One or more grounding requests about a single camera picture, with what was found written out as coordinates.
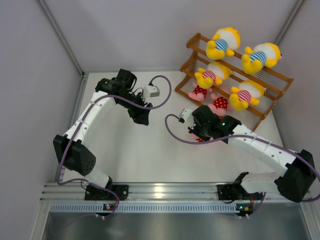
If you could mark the pink plush red dotted dress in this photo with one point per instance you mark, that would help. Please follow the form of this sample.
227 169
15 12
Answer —
199 94

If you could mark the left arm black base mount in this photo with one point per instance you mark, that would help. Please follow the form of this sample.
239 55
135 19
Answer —
94 194

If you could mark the grey slotted cable duct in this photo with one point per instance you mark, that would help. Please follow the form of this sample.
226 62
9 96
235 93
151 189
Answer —
103 208

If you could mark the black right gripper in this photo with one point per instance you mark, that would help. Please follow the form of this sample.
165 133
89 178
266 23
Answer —
195 132

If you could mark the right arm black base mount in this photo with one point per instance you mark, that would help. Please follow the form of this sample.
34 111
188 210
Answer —
234 191

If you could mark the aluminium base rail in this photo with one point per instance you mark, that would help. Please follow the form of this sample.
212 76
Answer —
138 191

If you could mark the yellow plush blue stripes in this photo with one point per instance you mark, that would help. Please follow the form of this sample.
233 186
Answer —
262 55
223 44

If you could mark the brown wooden shelf rack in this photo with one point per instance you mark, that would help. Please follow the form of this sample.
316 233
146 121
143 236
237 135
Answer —
275 83

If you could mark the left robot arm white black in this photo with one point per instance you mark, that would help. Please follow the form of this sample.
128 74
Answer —
72 148

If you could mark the yellow plush red stripes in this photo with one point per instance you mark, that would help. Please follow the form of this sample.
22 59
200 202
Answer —
247 93
214 74

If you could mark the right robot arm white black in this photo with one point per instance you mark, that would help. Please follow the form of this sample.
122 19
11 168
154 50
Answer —
293 172

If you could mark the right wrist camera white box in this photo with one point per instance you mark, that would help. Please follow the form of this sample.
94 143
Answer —
185 117

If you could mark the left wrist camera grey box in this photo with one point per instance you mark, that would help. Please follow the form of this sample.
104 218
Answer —
150 91

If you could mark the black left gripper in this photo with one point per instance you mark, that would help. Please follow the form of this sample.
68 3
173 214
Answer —
139 116

